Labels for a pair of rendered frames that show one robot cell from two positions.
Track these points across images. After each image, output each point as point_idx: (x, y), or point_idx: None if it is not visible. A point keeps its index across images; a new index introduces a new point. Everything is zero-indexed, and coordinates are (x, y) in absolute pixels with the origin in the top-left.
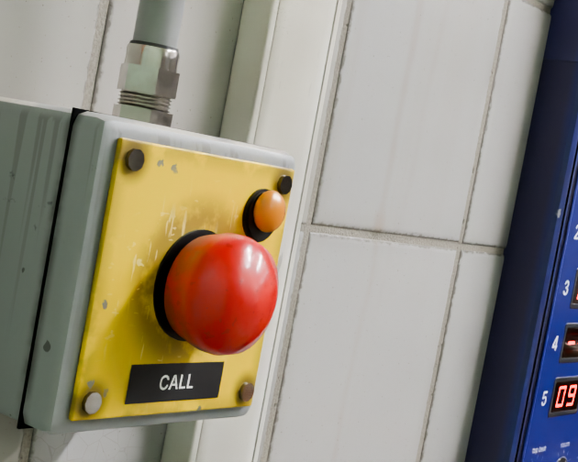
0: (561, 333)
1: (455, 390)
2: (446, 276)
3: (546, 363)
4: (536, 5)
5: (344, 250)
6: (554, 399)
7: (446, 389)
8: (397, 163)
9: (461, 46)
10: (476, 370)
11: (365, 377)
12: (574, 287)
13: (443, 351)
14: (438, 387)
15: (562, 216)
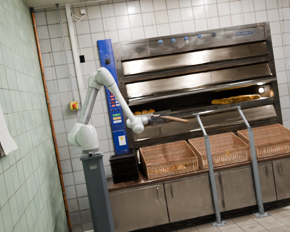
0: (110, 102)
1: (105, 107)
2: (101, 101)
3: (109, 104)
4: (102, 86)
5: None
6: (112, 106)
7: (104, 107)
8: None
9: None
10: (107, 105)
11: (95, 107)
12: (110, 99)
13: (102, 105)
14: (103, 107)
15: (107, 96)
